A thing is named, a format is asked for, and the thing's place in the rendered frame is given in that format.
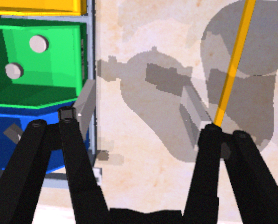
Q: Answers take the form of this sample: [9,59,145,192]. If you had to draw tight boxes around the yellow bar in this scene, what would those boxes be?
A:
[214,0,256,126]

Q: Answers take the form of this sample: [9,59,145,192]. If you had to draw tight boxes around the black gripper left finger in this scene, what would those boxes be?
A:
[0,79,113,224]

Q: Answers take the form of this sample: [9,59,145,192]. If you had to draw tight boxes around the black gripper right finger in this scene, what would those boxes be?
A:
[179,86,278,224]

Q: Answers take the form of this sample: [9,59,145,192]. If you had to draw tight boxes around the blue open bin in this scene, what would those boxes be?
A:
[0,100,76,173]

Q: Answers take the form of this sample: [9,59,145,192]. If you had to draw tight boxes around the grey metal shelf frame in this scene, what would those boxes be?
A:
[0,0,102,189]

